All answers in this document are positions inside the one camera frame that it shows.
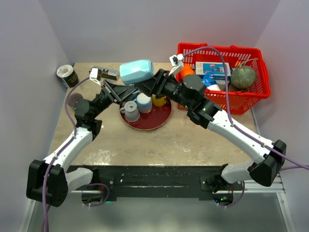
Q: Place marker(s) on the orange ball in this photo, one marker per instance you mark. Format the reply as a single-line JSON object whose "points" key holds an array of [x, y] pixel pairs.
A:
{"points": [[186, 70]]}

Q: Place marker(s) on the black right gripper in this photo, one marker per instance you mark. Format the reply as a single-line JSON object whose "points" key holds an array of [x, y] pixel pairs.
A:
{"points": [[149, 86]]}

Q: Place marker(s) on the aluminium frame rail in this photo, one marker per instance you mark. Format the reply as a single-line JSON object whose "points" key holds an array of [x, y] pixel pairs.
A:
{"points": [[50, 180]]}

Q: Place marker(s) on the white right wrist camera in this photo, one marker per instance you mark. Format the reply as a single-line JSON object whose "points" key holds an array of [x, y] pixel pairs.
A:
{"points": [[177, 64]]}

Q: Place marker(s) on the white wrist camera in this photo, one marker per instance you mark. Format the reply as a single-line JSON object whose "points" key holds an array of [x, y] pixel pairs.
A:
{"points": [[95, 76], [177, 64]]}

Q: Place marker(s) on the silver black rectangular box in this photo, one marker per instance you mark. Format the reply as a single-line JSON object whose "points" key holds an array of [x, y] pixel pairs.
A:
{"points": [[106, 73]]}

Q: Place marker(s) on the grey footed mug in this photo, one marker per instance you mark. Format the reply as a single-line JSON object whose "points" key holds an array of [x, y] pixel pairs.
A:
{"points": [[130, 111]]}

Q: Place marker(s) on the blue mug white base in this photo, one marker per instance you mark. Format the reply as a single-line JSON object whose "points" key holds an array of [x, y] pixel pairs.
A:
{"points": [[144, 103]]}

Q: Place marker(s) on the yellow mug black handle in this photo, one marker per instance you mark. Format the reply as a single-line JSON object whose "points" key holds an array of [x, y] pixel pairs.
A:
{"points": [[158, 101]]}

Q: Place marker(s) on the green melon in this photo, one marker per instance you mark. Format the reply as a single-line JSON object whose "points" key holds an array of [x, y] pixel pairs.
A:
{"points": [[243, 77]]}

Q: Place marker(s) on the round red lacquer tray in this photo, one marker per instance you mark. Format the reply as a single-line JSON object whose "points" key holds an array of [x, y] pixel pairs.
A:
{"points": [[158, 116]]}

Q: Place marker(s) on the lilac mug black handle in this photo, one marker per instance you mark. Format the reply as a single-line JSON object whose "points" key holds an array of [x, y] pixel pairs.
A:
{"points": [[73, 98]]}

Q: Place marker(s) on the blue white product box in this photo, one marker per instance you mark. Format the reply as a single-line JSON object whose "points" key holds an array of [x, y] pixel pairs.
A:
{"points": [[217, 68]]}

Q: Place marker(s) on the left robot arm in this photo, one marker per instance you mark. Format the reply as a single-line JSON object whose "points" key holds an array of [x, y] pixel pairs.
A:
{"points": [[48, 179]]}

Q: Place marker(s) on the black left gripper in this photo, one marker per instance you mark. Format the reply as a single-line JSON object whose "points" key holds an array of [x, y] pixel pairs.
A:
{"points": [[121, 92]]}

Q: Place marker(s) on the black face tissue roll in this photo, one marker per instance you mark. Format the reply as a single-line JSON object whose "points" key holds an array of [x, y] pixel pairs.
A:
{"points": [[68, 76]]}

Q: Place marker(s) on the dark teal faceted mug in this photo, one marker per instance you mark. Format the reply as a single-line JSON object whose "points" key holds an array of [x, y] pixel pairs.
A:
{"points": [[133, 95]]}

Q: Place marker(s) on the light blue faceted mug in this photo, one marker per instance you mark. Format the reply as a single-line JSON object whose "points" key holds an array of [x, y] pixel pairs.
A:
{"points": [[136, 71]]}

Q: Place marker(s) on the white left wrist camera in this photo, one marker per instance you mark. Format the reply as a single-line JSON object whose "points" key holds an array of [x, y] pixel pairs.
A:
{"points": [[95, 76]]}

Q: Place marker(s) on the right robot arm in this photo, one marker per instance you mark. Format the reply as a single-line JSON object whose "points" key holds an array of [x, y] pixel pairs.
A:
{"points": [[265, 164]]}

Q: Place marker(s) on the blue white bottle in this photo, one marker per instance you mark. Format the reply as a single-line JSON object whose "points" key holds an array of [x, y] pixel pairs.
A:
{"points": [[209, 81]]}

